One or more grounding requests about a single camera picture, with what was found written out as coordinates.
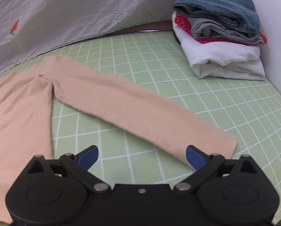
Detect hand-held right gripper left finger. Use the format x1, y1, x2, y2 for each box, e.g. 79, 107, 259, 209
25, 145, 109, 193

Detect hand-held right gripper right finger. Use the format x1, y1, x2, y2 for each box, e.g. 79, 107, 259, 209
175, 145, 260, 193

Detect beige long-sleeved top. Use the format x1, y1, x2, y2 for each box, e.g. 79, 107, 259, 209
0, 55, 237, 224

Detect pile of folded clothes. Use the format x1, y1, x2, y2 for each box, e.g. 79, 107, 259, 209
172, 14, 266, 80

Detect green checked bed sheet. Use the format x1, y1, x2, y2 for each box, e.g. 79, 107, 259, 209
11, 29, 281, 217

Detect folded grey garment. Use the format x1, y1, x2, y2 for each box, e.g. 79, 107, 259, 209
191, 16, 266, 45

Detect folded red striped garment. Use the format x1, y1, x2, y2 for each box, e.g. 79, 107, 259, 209
175, 13, 267, 45

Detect grey printed quilt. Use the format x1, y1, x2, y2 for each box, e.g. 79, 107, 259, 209
0, 0, 233, 80

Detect folded blue denim jeans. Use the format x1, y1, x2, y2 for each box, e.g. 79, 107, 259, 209
173, 0, 260, 34

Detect brown bed frame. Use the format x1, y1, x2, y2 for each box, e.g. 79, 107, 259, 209
110, 20, 176, 34

